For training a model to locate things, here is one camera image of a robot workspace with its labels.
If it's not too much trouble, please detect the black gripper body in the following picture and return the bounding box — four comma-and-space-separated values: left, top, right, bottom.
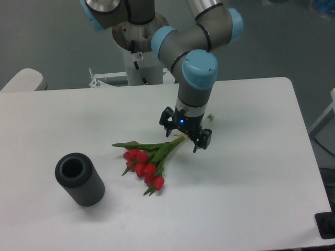
159, 107, 204, 141

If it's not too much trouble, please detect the red tulip bouquet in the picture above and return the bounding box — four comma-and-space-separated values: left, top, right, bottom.
112, 133, 191, 196

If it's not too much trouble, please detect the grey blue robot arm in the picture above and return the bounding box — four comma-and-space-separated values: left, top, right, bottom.
80, 1, 244, 149

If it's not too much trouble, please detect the dark grey ribbed vase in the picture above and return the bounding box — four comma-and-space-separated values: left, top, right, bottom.
54, 153, 105, 207

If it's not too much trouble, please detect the white furniture at right edge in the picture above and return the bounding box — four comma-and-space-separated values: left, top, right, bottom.
308, 89, 334, 138

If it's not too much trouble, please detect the beige chair backrest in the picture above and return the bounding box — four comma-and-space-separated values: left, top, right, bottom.
1, 68, 48, 93

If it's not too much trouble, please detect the blue object top right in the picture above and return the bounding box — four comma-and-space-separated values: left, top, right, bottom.
309, 0, 334, 19

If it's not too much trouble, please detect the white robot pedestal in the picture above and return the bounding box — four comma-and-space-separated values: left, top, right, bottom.
111, 12, 171, 86

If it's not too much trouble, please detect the black pedestal cable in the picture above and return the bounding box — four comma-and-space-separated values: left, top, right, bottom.
132, 60, 149, 85

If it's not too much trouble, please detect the white pedestal base frame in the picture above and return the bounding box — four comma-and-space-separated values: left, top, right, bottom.
88, 67, 176, 88

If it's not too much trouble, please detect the black cable grommet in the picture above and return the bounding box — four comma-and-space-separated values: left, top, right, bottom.
315, 212, 334, 239

